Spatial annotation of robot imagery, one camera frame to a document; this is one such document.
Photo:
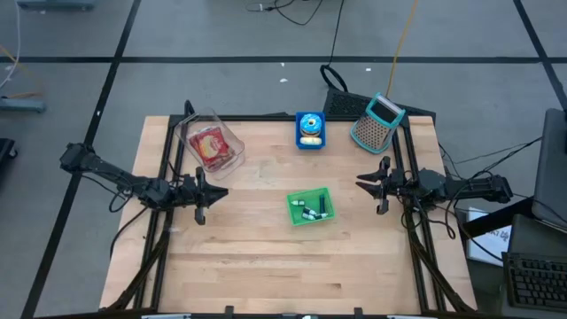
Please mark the clear plastic container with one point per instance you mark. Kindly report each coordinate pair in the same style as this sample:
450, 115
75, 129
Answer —
184, 126

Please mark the green frosted toy donut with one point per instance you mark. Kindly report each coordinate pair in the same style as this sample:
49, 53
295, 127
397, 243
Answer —
311, 141

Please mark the black dropper bottle white cap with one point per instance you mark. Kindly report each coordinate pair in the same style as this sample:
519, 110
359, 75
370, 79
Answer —
321, 215

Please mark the blue plastic bin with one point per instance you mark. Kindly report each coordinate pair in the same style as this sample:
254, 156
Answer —
297, 130

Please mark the white paper sheet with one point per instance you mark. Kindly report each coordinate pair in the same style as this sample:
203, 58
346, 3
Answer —
491, 241

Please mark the black perforated metal stand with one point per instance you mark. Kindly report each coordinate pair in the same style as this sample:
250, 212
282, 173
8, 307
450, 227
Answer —
345, 104

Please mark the teal metal box grater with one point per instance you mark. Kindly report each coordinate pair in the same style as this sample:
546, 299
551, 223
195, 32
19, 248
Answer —
374, 133

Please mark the small dropper bottle white cap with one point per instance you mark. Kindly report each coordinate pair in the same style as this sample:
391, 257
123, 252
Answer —
297, 203
308, 217

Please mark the black computer keyboard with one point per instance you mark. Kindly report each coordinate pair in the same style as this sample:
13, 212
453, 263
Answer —
536, 281

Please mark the green plastic basket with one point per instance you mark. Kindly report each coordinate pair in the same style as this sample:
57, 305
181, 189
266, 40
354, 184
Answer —
294, 217

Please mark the black aluminium table frame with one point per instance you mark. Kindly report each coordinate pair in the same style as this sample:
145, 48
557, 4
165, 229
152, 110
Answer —
266, 118

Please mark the black desk bar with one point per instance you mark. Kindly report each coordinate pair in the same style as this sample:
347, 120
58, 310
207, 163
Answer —
496, 219

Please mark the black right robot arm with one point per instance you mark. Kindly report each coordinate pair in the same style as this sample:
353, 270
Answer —
478, 188

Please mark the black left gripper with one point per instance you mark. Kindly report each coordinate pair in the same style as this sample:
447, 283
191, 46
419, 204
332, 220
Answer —
190, 192

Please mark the black table clamp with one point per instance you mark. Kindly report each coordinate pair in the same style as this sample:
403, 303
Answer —
229, 312
359, 313

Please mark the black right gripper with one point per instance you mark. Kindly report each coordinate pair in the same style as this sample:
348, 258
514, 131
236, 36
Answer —
405, 186

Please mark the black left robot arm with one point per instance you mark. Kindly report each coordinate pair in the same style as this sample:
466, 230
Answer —
111, 175

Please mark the red snack packet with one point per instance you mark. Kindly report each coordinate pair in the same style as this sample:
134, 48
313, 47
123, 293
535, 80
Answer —
227, 159
208, 146

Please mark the blue frosted toy donut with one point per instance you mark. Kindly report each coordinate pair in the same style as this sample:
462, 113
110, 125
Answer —
311, 124

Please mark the black floor object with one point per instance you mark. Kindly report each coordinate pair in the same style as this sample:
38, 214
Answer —
6, 150

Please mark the grey stand foot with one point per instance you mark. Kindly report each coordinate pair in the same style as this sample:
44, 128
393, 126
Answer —
22, 105
55, 3

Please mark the dropper bottle with white label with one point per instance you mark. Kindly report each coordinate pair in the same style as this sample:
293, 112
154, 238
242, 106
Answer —
309, 211

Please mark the grey laptop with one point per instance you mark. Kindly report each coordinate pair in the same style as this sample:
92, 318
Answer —
553, 177

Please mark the blue capped marker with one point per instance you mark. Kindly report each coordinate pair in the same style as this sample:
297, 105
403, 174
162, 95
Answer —
322, 203

